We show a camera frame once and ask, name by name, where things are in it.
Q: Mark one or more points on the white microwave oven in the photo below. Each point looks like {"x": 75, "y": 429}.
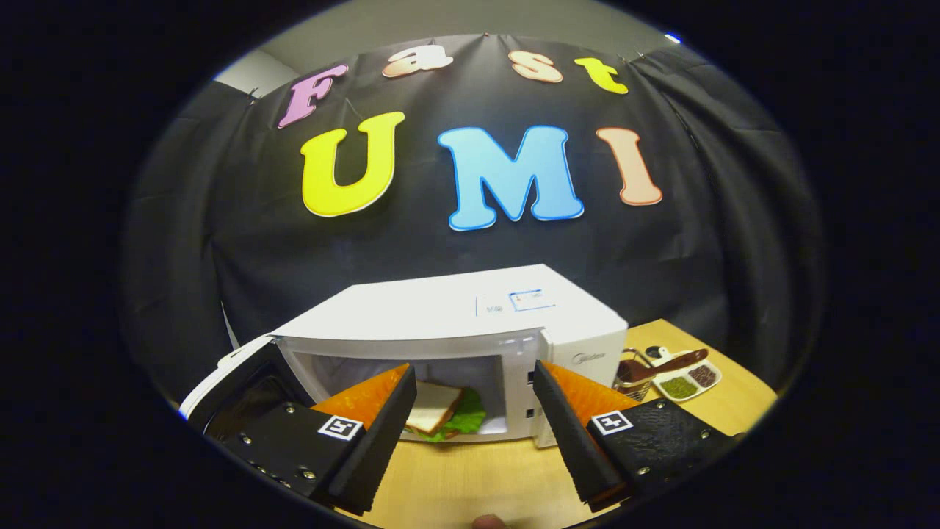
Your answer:
{"x": 440, "y": 308}

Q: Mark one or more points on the lettuce sandwich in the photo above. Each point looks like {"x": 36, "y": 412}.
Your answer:
{"x": 433, "y": 404}

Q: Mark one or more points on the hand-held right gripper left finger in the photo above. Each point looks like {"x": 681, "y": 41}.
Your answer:
{"x": 374, "y": 448}

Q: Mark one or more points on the brown spoon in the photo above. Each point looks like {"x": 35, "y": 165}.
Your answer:
{"x": 675, "y": 362}

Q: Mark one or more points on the black backdrop cloth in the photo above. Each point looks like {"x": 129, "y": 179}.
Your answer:
{"x": 698, "y": 242}

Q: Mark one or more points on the white divided dish of beans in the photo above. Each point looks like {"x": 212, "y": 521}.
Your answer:
{"x": 679, "y": 387}

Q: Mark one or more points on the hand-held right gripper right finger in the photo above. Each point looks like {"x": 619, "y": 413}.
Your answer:
{"x": 573, "y": 441}

